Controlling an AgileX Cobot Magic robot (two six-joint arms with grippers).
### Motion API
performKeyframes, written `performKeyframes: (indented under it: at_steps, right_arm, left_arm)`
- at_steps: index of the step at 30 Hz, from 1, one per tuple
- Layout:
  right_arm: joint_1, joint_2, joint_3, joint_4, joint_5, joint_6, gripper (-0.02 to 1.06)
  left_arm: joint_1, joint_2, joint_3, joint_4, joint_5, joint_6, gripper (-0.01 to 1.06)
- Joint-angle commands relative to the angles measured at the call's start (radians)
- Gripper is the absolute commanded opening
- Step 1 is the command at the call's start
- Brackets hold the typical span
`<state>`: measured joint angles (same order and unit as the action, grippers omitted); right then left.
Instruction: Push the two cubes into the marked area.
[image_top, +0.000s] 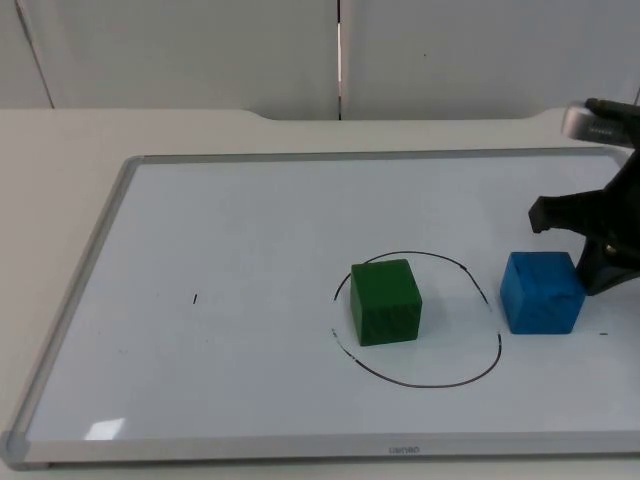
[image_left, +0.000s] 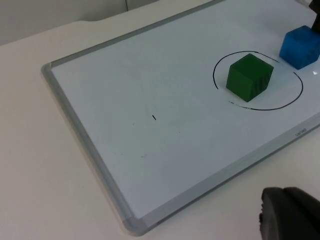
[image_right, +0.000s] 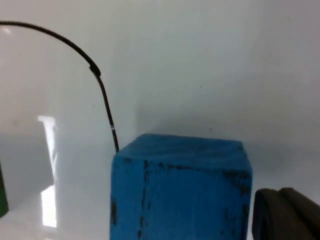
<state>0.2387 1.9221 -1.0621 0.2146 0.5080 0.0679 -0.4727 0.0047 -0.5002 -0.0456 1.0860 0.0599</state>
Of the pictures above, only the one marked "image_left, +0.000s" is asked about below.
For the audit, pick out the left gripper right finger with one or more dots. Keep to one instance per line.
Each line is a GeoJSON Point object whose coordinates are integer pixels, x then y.
{"type": "Point", "coordinates": [306, 202]}

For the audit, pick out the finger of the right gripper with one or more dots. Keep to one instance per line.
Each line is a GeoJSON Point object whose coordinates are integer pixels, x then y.
{"type": "Point", "coordinates": [315, 4]}
{"type": "Point", "coordinates": [316, 23]}

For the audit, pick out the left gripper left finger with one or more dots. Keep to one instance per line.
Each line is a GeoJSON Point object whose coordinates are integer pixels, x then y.
{"type": "Point", "coordinates": [277, 217]}

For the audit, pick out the blue cube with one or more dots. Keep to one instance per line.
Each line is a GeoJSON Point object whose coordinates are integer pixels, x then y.
{"type": "Point", "coordinates": [297, 48]}

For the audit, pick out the green cube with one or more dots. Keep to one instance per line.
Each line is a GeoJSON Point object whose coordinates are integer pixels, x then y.
{"type": "Point", "coordinates": [246, 77]}

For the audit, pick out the grey-framed whiteboard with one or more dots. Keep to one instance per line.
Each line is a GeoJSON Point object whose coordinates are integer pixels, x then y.
{"type": "Point", "coordinates": [140, 100]}

